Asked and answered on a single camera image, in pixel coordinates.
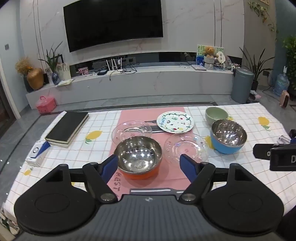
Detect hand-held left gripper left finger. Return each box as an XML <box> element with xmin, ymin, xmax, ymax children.
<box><xmin>43</xmin><ymin>154</ymin><xmax>119</xmax><ymax>204</ymax></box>

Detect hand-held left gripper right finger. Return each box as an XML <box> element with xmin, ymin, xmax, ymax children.
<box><xmin>179</xmin><ymin>153</ymin><xmax>254</xmax><ymax>205</ymax></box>

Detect clear glass plate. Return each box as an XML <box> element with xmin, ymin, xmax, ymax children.
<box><xmin>164</xmin><ymin>133</ymin><xmax>208</xmax><ymax>165</ymax></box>
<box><xmin>112</xmin><ymin>120</ymin><xmax>152</xmax><ymax>143</ymax></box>

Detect orange steel bowl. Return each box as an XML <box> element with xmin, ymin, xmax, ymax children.
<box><xmin>114</xmin><ymin>136</ymin><xmax>163</xmax><ymax>181</ymax></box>

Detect blue steel bowl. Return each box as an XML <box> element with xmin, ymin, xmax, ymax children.
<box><xmin>210</xmin><ymin>119</ymin><xmax>248</xmax><ymax>154</ymax></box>

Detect white painted plate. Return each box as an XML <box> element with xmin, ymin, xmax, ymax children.
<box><xmin>157</xmin><ymin>111</ymin><xmax>194</xmax><ymax>133</ymax></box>

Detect green ceramic bowl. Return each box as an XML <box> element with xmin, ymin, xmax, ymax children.
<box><xmin>205</xmin><ymin>107</ymin><xmax>229</xmax><ymax>127</ymax></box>

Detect checkered lemon print tablecloth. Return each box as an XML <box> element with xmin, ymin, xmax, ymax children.
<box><xmin>0</xmin><ymin>102</ymin><xmax>296</xmax><ymax>232</ymax></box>

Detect pink space heater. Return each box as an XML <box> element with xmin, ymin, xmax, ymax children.
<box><xmin>279</xmin><ymin>90</ymin><xmax>290</xmax><ymax>108</ymax></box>

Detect blue water bottle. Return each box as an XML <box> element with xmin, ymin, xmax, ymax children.
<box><xmin>273</xmin><ymin>66</ymin><xmax>290</xmax><ymax>96</ymax></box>

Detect thin black book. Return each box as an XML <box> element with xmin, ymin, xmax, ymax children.
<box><xmin>48</xmin><ymin>123</ymin><xmax>89</xmax><ymax>148</ymax></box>

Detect floral cloth bag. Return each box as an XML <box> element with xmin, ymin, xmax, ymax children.
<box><xmin>248</xmin><ymin>90</ymin><xmax>262</xmax><ymax>103</ymax></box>

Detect pink bottle print placemat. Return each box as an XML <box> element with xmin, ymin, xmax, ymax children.
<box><xmin>107</xmin><ymin>107</ymin><xmax>192</xmax><ymax>201</ymax></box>

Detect thick black book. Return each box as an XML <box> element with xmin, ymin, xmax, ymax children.
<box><xmin>45</xmin><ymin>112</ymin><xmax>89</xmax><ymax>143</ymax></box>

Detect grey trash bin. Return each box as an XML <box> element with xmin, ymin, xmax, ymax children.
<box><xmin>231</xmin><ymin>68</ymin><xmax>254</xmax><ymax>104</ymax></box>

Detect white and blue box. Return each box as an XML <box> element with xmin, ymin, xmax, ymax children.
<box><xmin>25</xmin><ymin>140</ymin><xmax>51</xmax><ymax>167</ymax></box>

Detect tall potted plant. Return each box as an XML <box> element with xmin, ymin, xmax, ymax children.
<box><xmin>239</xmin><ymin>46</ymin><xmax>273</xmax><ymax>91</ymax></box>

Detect pink plastic basket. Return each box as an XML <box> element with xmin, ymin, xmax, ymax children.
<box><xmin>36</xmin><ymin>96</ymin><xmax>56</xmax><ymax>114</ymax></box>

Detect pale paper sheet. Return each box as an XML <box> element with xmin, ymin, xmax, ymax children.
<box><xmin>57</xmin><ymin>79</ymin><xmax>75</xmax><ymax>87</ymax></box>

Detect white router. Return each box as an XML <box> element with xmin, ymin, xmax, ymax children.
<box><xmin>105</xmin><ymin>58</ymin><xmax>124</xmax><ymax>73</ymax></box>

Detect white knitted pot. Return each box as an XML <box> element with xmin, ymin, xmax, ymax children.
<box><xmin>203</xmin><ymin>56</ymin><xmax>216</xmax><ymax>70</ymax></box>

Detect white printed bag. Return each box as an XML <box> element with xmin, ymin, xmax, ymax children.
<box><xmin>56</xmin><ymin>62</ymin><xmax>71</xmax><ymax>81</ymax></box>

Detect green poster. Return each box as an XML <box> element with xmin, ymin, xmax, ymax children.
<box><xmin>197</xmin><ymin>45</ymin><xmax>224</xmax><ymax>57</ymax></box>

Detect brown teddy bear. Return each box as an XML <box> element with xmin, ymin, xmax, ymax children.
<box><xmin>203</xmin><ymin>46</ymin><xmax>216</xmax><ymax>58</ymax></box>

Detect gold vase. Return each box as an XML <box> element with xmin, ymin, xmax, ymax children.
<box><xmin>26</xmin><ymin>68</ymin><xmax>44</xmax><ymax>90</ymax></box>

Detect dark vase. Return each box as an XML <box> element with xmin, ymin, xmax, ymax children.
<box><xmin>23</xmin><ymin>74</ymin><xmax>34</xmax><ymax>93</ymax></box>

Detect green long leaf plant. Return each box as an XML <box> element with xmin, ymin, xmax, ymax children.
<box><xmin>38</xmin><ymin>41</ymin><xmax>63</xmax><ymax>73</ymax></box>

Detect hanging green vine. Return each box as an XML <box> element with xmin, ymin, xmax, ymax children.
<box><xmin>248</xmin><ymin>0</ymin><xmax>279</xmax><ymax>40</ymax></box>

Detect dried yellow flowers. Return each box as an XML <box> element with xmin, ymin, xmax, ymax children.
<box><xmin>15</xmin><ymin>57</ymin><xmax>33</xmax><ymax>75</ymax></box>

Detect black television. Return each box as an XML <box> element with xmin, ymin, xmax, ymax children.
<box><xmin>63</xmin><ymin>0</ymin><xmax>164</xmax><ymax>53</ymax></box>

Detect black cables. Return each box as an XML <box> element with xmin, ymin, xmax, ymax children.
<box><xmin>109</xmin><ymin>61</ymin><xmax>138</xmax><ymax>81</ymax></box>

